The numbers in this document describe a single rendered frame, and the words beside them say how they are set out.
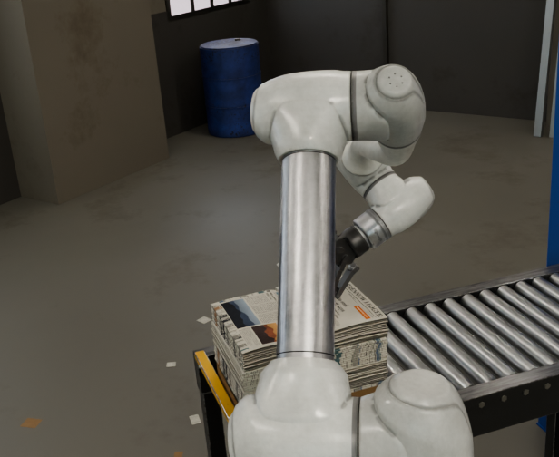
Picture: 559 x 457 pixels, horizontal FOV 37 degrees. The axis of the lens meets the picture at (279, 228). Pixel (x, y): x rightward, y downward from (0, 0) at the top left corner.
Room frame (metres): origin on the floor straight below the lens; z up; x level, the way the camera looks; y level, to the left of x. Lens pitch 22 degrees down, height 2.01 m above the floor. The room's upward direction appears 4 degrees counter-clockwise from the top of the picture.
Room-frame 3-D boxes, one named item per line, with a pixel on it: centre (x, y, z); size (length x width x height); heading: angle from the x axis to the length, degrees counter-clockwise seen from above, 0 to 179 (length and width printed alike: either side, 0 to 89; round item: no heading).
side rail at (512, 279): (2.27, -0.37, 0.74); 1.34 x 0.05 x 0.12; 108
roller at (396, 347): (1.99, -0.33, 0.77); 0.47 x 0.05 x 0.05; 18
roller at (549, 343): (2.11, -0.70, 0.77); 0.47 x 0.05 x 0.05; 18
